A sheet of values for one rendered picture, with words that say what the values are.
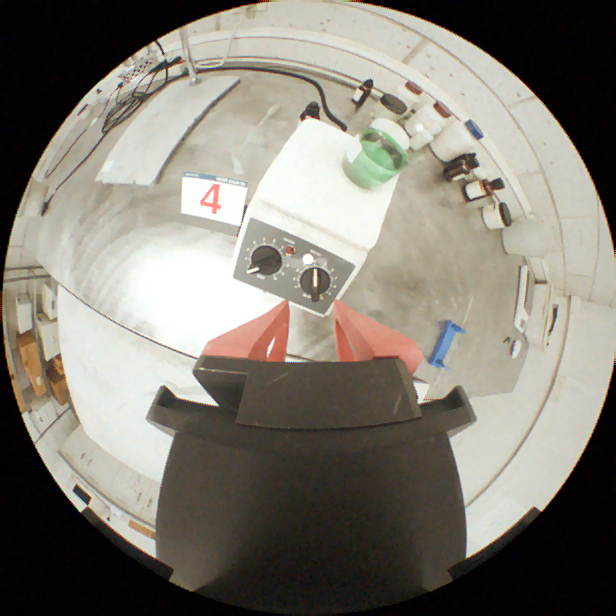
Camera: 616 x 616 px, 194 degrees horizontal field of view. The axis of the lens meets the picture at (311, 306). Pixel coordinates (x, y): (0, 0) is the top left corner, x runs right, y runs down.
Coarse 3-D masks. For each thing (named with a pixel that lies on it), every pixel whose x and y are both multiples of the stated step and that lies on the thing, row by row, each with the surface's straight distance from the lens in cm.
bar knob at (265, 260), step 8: (264, 248) 18; (272, 248) 18; (256, 256) 19; (264, 256) 18; (272, 256) 18; (280, 256) 18; (256, 264) 17; (264, 264) 17; (272, 264) 17; (280, 264) 18; (248, 272) 18; (256, 272) 18; (264, 272) 19; (272, 272) 19
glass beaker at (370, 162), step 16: (384, 112) 17; (400, 112) 18; (368, 128) 15; (384, 128) 19; (400, 128) 19; (416, 128) 18; (352, 144) 17; (368, 144) 15; (384, 144) 14; (416, 144) 18; (352, 160) 17; (368, 160) 16; (384, 160) 15; (400, 160) 15; (416, 160) 15; (352, 176) 18; (368, 176) 17; (384, 176) 16; (368, 192) 19
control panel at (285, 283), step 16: (256, 224) 18; (256, 240) 18; (272, 240) 18; (288, 240) 18; (304, 240) 18; (240, 256) 20; (288, 256) 18; (304, 256) 18; (320, 256) 18; (336, 256) 18; (240, 272) 20; (288, 272) 19; (336, 272) 19; (352, 272) 19; (272, 288) 20; (288, 288) 20; (336, 288) 20; (304, 304) 21; (320, 304) 21
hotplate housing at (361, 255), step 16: (256, 192) 19; (256, 208) 18; (272, 208) 18; (272, 224) 18; (288, 224) 18; (304, 224) 18; (240, 240) 19; (320, 240) 18; (336, 240) 18; (352, 256) 19; (256, 288) 21
